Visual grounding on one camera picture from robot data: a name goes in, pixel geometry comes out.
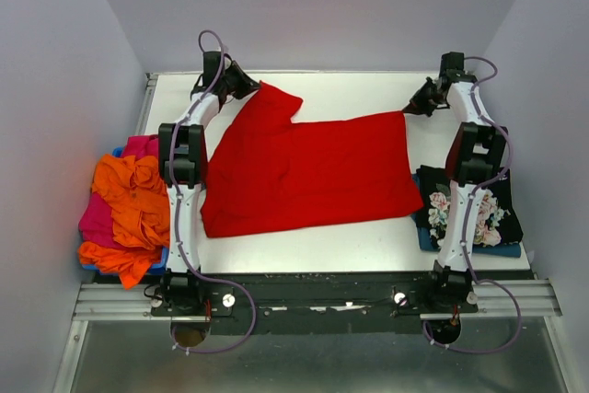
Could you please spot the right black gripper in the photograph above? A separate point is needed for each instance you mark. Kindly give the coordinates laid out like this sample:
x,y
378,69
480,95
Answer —
x,y
416,106

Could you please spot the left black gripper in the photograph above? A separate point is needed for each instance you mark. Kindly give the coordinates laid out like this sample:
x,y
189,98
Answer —
x,y
246,84

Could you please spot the red t shirt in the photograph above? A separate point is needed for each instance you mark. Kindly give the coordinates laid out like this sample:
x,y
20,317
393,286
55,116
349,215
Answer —
x,y
270,174

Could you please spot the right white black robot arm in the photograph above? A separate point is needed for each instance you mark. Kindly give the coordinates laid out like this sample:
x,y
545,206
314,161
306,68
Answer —
x,y
473,163

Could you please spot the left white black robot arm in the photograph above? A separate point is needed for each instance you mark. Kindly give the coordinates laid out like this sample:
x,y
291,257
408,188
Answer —
x,y
183,166

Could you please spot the black floral folded t shirt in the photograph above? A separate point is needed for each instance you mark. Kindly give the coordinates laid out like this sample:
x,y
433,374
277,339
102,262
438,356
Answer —
x,y
497,218

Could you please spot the orange t shirt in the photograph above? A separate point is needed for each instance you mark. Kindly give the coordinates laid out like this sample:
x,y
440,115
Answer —
x,y
133,199

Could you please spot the blue folded t shirt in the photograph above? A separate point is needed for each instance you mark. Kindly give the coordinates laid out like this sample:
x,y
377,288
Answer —
x,y
497,251

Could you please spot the pink t shirt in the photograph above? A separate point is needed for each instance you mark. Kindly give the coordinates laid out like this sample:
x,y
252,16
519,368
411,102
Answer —
x,y
96,224

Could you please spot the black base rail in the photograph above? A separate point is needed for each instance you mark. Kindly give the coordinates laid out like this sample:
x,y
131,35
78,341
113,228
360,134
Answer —
x,y
322,301

